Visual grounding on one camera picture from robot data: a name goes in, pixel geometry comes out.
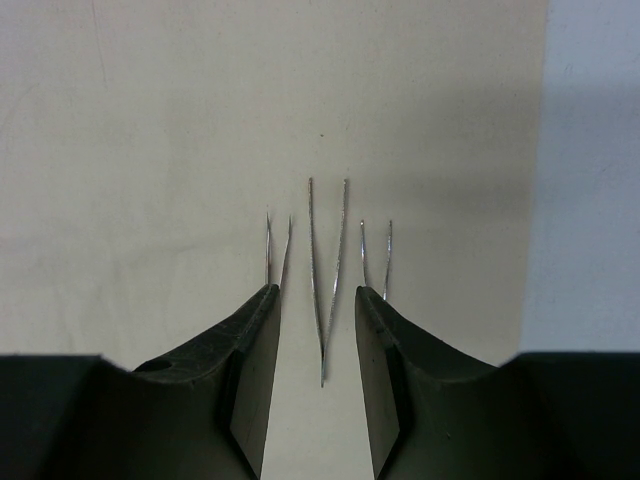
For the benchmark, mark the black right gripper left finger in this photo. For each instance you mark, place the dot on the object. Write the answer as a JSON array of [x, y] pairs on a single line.
[[198, 411]]

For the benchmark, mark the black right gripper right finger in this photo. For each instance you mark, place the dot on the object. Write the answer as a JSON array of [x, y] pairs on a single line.
[[434, 412]]

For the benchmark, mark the long steel tweezers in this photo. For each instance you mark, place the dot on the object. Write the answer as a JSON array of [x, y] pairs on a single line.
[[325, 304]]

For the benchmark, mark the short steel tweezers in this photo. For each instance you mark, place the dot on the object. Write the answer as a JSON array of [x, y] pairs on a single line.
[[388, 264]]

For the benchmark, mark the beige cloth wrap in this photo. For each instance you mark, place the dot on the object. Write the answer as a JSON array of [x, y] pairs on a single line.
[[144, 142]]

